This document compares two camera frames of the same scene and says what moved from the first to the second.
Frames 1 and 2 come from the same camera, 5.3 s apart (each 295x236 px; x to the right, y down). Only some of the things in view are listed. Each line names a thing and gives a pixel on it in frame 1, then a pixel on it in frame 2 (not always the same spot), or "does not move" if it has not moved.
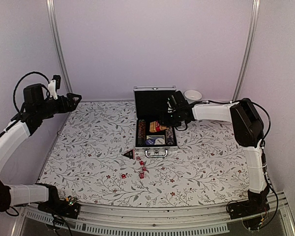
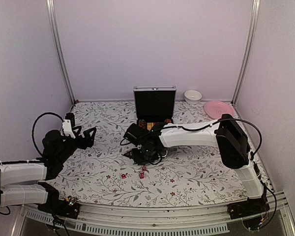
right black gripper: x=164 y=120 to x=138 y=161
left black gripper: x=65 y=108 to x=89 y=142
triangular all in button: x=130 y=154 does not move
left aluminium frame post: x=51 y=12 does not move
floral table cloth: x=92 y=158 does not move
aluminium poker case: x=150 y=105 does not move
